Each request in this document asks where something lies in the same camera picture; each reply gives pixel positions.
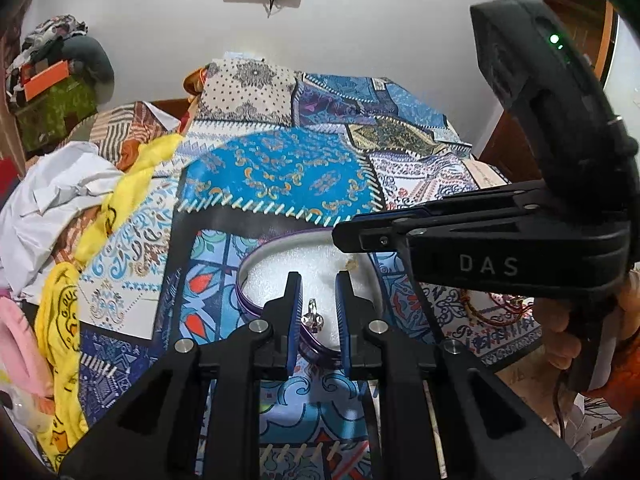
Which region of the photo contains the red beaded bracelet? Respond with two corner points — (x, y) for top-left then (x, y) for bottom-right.
(456, 288), (539, 331)

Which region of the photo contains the silver pendant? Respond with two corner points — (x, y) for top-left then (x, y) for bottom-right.
(300, 298), (324, 334)

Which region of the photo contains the purple heart-shaped tin box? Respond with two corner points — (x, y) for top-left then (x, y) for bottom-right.
(235, 229), (385, 370)

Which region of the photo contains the right hand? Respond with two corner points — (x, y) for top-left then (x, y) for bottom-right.
(531, 268), (640, 394)

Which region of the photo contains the yellow cloth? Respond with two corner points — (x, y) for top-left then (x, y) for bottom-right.
(35, 133), (182, 469)

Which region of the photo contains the wooden wardrobe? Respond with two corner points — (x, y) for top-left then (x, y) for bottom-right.
(471, 0), (616, 182)

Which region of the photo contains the white crumpled cloth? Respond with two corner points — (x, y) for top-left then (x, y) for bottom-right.
(1, 141), (122, 295)

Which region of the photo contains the striped brown pillow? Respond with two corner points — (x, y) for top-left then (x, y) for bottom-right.
(89, 101), (180, 171)

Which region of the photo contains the green patterned cloth pile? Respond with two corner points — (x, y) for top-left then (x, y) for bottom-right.
(14, 76), (96, 153)

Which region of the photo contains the orange box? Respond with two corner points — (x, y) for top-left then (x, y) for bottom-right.
(24, 60), (70, 102)

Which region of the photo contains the grey cushion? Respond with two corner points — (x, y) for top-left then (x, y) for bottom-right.
(61, 35), (115, 104)

